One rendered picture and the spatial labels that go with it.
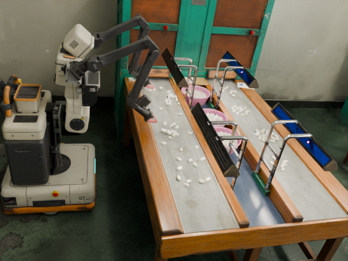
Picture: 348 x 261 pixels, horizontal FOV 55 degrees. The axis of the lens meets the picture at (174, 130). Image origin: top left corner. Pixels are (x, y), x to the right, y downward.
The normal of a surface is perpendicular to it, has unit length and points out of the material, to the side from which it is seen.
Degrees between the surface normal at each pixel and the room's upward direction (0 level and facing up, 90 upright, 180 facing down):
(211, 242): 91
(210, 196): 0
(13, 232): 0
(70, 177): 0
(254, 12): 90
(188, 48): 90
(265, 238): 90
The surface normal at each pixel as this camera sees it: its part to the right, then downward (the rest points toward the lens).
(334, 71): 0.18, 0.54
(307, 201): 0.12, -0.83
